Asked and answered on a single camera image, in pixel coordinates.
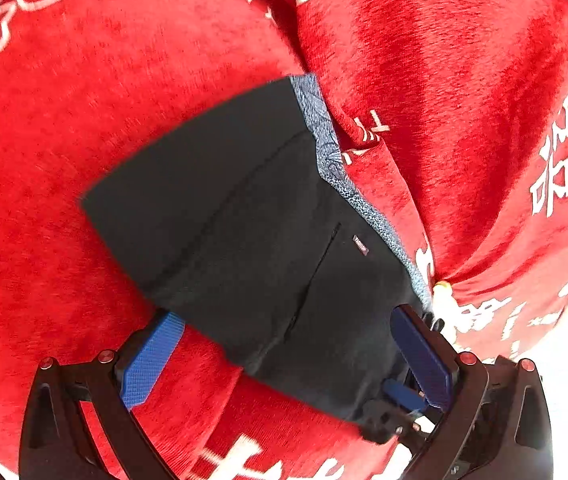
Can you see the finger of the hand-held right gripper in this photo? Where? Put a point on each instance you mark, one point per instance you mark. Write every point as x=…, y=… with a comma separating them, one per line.
x=433, y=321
x=404, y=392

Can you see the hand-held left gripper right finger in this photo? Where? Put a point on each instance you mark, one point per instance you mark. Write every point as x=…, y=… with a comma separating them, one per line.
x=424, y=360

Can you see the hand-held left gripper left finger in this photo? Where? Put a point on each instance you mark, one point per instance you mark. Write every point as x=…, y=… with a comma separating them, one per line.
x=151, y=360

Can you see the black pants with grey trim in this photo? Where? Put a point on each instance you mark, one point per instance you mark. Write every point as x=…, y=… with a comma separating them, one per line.
x=239, y=235

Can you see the cream cloth piece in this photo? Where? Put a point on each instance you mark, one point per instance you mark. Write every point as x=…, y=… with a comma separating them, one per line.
x=441, y=287

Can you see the red blanket with white print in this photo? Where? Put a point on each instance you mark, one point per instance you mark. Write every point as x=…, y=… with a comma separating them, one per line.
x=63, y=135

